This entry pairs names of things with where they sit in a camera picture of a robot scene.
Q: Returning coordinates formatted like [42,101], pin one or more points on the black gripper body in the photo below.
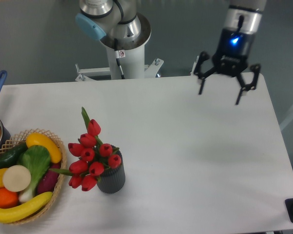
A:
[231,56]

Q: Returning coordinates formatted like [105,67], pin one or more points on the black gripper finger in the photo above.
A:
[202,76]
[251,86]

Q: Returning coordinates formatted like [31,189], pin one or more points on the red tulip bouquet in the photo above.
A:
[83,172]

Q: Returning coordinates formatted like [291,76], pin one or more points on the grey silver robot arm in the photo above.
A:
[124,33]

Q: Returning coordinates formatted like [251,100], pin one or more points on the dark grey ribbed vase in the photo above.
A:
[113,178]

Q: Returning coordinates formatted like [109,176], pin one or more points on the green bok choy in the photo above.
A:
[37,160]

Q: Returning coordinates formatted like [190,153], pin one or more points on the purple sweet potato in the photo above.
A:
[49,180]

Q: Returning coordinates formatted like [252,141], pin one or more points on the woven wicker basket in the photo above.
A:
[20,138]

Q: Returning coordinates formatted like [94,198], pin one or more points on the dark green cucumber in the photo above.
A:
[11,156]

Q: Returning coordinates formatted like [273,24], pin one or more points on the orange fruit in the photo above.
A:
[8,199]

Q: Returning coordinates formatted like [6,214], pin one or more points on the yellow banana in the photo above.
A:
[25,210]

